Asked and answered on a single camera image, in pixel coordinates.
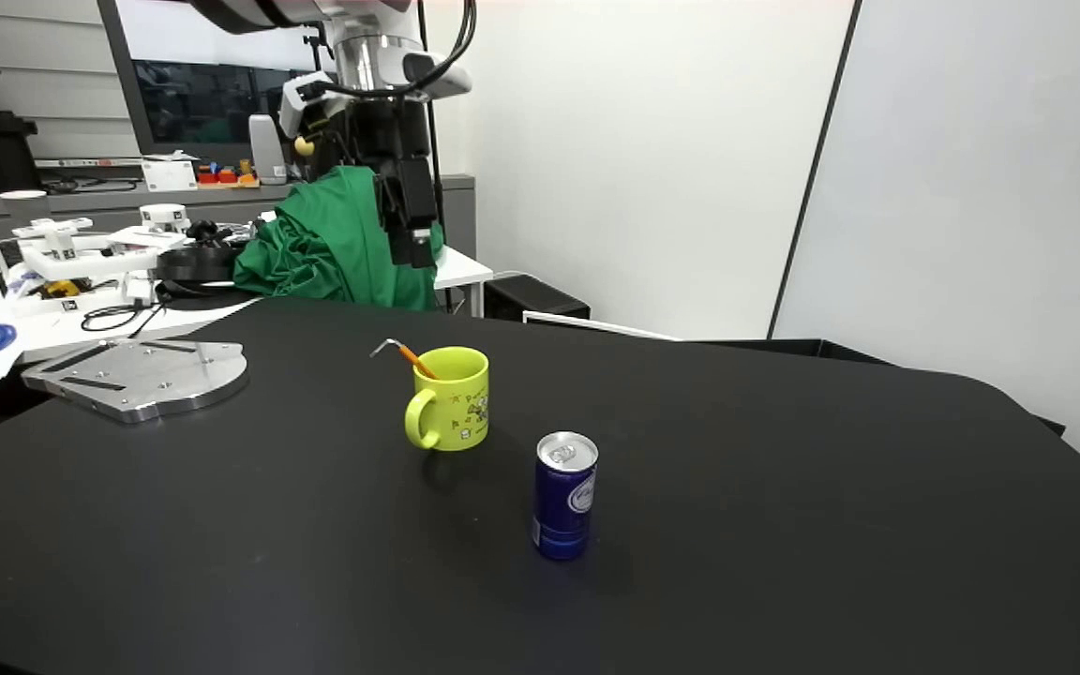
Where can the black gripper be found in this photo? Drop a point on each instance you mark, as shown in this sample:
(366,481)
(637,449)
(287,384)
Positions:
(390,138)

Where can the red orange small items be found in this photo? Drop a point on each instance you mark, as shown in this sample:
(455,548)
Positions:
(226,176)

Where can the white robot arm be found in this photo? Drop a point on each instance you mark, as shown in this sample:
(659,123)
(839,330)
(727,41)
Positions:
(366,50)

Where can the white work table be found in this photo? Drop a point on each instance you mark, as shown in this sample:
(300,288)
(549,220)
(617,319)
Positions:
(65,324)

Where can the small white box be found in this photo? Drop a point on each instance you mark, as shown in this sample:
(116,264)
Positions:
(171,171)

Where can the black box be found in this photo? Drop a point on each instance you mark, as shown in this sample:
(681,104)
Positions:
(534,296)

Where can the grey counter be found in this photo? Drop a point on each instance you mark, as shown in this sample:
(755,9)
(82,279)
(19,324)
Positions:
(91,203)

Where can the small white plastic device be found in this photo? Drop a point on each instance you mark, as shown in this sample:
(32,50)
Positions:
(166,220)

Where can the small yellow ball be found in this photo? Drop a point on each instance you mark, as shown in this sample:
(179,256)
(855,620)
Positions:
(304,148)

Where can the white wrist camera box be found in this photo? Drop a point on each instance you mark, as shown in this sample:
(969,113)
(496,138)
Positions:
(307,104)

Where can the large dark monitor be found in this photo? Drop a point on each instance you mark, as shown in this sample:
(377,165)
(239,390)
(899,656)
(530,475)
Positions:
(190,106)

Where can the white cylinder container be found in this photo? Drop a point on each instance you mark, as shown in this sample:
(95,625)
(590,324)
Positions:
(269,150)

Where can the blue drink can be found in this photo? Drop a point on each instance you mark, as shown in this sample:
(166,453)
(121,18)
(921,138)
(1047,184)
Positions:
(565,506)

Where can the green cloth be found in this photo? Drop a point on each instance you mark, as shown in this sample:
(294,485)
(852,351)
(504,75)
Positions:
(317,246)

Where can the grey metal base plate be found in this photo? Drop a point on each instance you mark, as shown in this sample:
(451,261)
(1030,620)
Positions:
(140,373)

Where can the yellow-green ceramic mug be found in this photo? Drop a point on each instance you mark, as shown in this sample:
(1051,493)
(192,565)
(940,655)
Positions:
(460,398)

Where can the orange-sleeved metal hex key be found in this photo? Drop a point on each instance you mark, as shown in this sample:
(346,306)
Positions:
(410,356)

